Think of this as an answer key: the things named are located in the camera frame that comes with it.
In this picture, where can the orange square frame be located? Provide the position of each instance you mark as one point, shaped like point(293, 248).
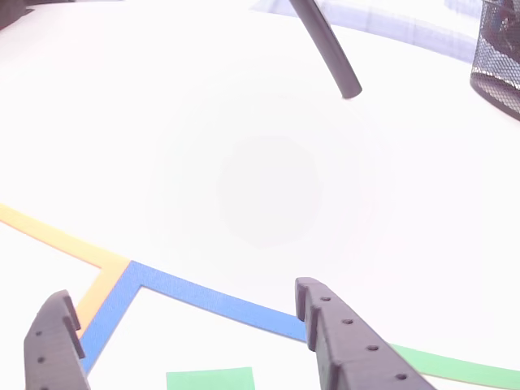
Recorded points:
point(61, 239)

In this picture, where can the black mesh pen holder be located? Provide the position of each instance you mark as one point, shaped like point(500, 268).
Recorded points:
point(495, 69)

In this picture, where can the green block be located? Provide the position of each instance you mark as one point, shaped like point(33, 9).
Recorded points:
point(211, 380)

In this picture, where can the blue square frame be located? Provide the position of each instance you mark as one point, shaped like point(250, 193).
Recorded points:
point(223, 302)

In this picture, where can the green square frame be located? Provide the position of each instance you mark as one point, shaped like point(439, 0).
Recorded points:
point(467, 367)

